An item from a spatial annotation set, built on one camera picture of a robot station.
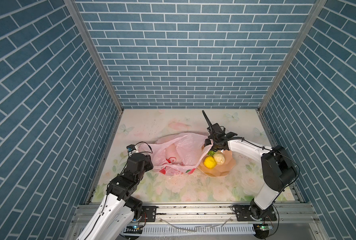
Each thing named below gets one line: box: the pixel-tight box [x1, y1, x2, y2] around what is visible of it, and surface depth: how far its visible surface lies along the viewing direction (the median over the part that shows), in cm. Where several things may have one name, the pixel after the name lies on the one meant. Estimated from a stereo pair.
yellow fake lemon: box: [203, 156, 217, 170], surface depth 88 cm
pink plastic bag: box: [138, 133, 214, 176], surface depth 86 cm
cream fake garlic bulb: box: [213, 151, 226, 165], surface depth 89 cm
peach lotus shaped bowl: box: [197, 150, 236, 178], surface depth 89 cm
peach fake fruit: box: [165, 143, 182, 165], surface depth 95 cm
